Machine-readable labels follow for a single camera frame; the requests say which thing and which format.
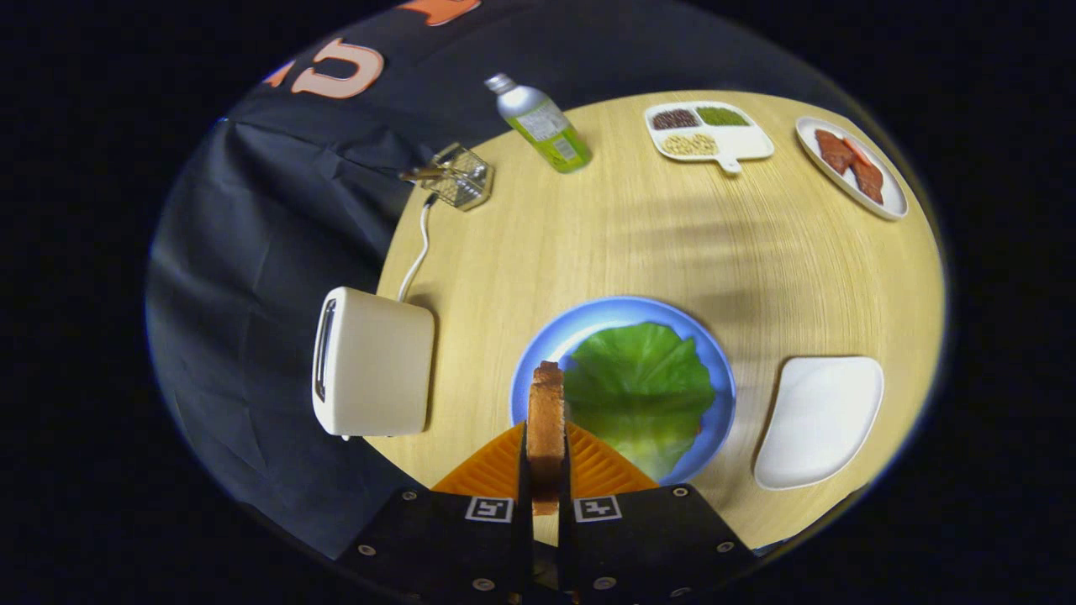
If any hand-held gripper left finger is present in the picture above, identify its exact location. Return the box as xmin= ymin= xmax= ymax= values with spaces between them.
xmin=335 ymin=420 xmax=535 ymax=605

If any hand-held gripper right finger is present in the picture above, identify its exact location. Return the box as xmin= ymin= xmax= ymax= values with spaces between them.
xmin=556 ymin=420 xmax=761 ymax=605

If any brown toast slice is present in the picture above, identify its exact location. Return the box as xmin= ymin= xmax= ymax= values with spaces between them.
xmin=526 ymin=360 xmax=566 ymax=516

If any green lettuce leaf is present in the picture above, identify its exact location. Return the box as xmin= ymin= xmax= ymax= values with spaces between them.
xmin=562 ymin=322 xmax=717 ymax=481

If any cream toaster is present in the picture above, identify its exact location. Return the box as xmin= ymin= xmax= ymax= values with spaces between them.
xmin=312 ymin=287 xmax=436 ymax=441

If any blue round plate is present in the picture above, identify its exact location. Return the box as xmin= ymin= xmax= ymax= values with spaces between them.
xmin=510 ymin=296 xmax=738 ymax=487

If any white empty square plate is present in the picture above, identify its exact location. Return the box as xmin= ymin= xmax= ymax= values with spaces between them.
xmin=753 ymin=355 xmax=885 ymax=492

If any green bottle with silver cap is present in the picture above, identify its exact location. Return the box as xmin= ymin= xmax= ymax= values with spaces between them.
xmin=485 ymin=72 xmax=593 ymax=175

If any pile of yellow soybeans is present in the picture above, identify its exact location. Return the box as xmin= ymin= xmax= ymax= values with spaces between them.
xmin=662 ymin=133 xmax=720 ymax=157

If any white divided tray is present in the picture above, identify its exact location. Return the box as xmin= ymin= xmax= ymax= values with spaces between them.
xmin=644 ymin=101 xmax=776 ymax=175

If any large brown meat slice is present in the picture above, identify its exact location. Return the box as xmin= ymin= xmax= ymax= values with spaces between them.
xmin=814 ymin=129 xmax=855 ymax=176

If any small brown meat slice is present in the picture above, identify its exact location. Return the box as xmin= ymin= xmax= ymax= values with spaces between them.
xmin=851 ymin=158 xmax=885 ymax=205

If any white oval plate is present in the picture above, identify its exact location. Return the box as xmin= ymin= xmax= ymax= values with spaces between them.
xmin=794 ymin=116 xmax=910 ymax=222

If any white toaster cable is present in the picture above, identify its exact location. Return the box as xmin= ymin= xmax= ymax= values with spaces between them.
xmin=397 ymin=195 xmax=438 ymax=303

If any metal wire basket holder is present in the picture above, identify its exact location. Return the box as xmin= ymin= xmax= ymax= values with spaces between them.
xmin=430 ymin=143 xmax=495 ymax=211

